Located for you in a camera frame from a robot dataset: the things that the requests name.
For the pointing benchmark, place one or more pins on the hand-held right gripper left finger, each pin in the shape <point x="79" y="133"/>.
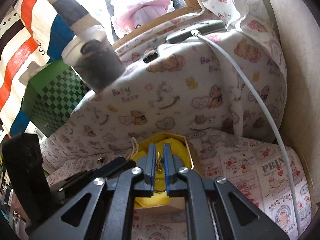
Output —
<point x="151" y="165"/>

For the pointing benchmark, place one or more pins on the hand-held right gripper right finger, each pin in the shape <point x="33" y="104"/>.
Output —
<point x="168" y="165"/>

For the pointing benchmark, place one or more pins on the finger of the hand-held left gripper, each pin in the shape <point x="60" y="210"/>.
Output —
<point x="117" y="166"/>
<point x="75" y="183"/>

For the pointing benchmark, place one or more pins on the gold earring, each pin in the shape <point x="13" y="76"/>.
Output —
<point x="159" y="166"/>

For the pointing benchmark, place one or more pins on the yellow hexagonal box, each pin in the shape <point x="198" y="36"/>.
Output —
<point x="195" y="155"/>

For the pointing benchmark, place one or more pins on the yellow cloth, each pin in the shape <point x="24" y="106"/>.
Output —
<point x="180" y="147"/>

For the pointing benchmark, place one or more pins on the bear print cloth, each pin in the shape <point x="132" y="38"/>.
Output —
<point x="175" y="92"/>

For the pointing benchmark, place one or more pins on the green checkered tissue box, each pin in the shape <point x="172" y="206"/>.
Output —
<point x="55" y="100"/>

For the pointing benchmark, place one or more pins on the christmas print tablecloth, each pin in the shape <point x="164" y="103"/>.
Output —
<point x="250" y="167"/>

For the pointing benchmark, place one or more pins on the white tissue paper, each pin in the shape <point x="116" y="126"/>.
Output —
<point x="28" y="75"/>

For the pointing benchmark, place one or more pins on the clear plastic lidded container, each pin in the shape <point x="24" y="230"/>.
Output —
<point x="100" y="65"/>

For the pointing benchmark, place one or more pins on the small black device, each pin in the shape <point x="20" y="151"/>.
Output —
<point x="150" y="56"/>

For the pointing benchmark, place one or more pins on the striped orange blue curtain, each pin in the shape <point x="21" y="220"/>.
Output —
<point x="25" y="42"/>

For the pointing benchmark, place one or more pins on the pink cloth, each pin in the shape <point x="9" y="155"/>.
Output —
<point x="142" y="12"/>

